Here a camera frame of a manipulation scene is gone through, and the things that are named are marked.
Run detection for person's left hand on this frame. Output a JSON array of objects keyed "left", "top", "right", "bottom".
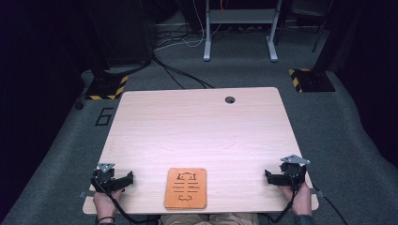
[{"left": 92, "top": 187, "right": 125, "bottom": 219}]

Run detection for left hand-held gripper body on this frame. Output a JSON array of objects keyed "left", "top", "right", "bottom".
[{"left": 90, "top": 162, "right": 119, "bottom": 193}]

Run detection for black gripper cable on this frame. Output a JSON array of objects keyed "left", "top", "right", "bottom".
[
  {"left": 262, "top": 173, "right": 299, "bottom": 224},
  {"left": 92, "top": 178, "right": 158, "bottom": 225}
]

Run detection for black wristband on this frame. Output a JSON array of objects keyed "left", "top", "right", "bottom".
[{"left": 96, "top": 215, "right": 116, "bottom": 225}]

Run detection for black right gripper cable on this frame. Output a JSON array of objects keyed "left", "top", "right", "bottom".
[{"left": 262, "top": 173, "right": 299, "bottom": 224}]

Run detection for white metal desk frame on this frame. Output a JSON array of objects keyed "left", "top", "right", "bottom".
[{"left": 202, "top": 0, "right": 283, "bottom": 63}]

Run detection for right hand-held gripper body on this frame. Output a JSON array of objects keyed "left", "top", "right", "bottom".
[{"left": 279, "top": 154, "right": 312, "bottom": 191}]

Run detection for thin black cable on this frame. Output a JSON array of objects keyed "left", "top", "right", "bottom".
[{"left": 311, "top": 181, "right": 349, "bottom": 225}]

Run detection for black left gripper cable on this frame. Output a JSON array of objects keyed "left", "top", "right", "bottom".
[{"left": 92, "top": 178, "right": 158, "bottom": 225}]

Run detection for orange carved wooden board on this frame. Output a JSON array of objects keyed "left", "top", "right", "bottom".
[{"left": 163, "top": 167, "right": 208, "bottom": 211}]

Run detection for black metal stand pole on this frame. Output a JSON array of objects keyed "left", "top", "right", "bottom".
[{"left": 311, "top": 0, "right": 339, "bottom": 73}]

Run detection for black yellow striped base plate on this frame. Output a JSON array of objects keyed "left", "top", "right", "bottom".
[
  {"left": 84, "top": 72, "right": 130, "bottom": 101},
  {"left": 287, "top": 67, "right": 337, "bottom": 94}
]

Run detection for thick black floor cable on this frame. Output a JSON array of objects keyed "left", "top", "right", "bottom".
[{"left": 106, "top": 52, "right": 216, "bottom": 90}]

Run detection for white floor cable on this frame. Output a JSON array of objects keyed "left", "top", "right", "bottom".
[{"left": 153, "top": 0, "right": 223, "bottom": 53}]

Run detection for person's right hand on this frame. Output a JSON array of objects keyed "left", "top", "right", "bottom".
[{"left": 277, "top": 182, "right": 314, "bottom": 218}]

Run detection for person's beige trousers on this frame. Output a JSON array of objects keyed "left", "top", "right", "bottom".
[{"left": 160, "top": 213, "right": 261, "bottom": 225}]

